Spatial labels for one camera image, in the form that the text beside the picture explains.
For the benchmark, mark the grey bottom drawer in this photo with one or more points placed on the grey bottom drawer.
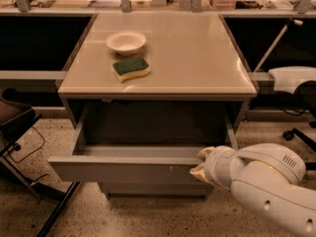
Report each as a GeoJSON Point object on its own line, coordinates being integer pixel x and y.
{"type": "Point", "coordinates": [197, 189]}

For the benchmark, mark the green yellow sponge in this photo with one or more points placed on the green yellow sponge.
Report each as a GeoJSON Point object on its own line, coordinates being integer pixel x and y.
{"type": "Point", "coordinates": [131, 68]}

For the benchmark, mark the white stick with black tip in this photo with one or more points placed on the white stick with black tip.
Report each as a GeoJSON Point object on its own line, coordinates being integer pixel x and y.
{"type": "Point", "coordinates": [288, 23]}

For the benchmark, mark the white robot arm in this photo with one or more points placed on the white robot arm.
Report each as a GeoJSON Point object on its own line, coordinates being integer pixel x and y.
{"type": "Point", "coordinates": [265, 179]}

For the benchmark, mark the black chair at left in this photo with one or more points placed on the black chair at left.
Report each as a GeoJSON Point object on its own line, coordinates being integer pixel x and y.
{"type": "Point", "coordinates": [29, 204]}

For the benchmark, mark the white bowl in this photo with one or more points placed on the white bowl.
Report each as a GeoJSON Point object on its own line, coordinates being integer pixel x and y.
{"type": "Point", "coordinates": [126, 43]}

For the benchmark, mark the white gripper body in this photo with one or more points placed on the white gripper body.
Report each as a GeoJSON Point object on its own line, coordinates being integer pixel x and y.
{"type": "Point", "coordinates": [214, 164]}

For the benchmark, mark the black office chair base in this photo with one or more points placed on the black office chair base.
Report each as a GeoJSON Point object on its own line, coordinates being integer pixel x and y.
{"type": "Point", "coordinates": [290, 134]}

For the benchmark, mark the grey drawer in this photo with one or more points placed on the grey drawer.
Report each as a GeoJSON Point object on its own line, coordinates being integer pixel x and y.
{"type": "Point", "coordinates": [197, 189]}
{"type": "Point", "coordinates": [143, 142]}

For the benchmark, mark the grey top drawer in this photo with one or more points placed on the grey top drawer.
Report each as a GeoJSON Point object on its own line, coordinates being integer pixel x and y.
{"type": "Point", "coordinates": [143, 142]}

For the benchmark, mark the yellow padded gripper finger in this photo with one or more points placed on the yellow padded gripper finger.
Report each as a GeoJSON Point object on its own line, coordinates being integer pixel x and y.
{"type": "Point", "coordinates": [199, 174]}
{"type": "Point", "coordinates": [204, 153]}

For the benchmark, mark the grey drawer cabinet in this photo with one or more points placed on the grey drawer cabinet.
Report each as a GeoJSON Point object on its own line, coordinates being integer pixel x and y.
{"type": "Point", "coordinates": [191, 58]}

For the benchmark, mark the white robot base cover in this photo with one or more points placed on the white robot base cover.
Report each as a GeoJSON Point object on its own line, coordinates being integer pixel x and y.
{"type": "Point", "coordinates": [287, 79]}

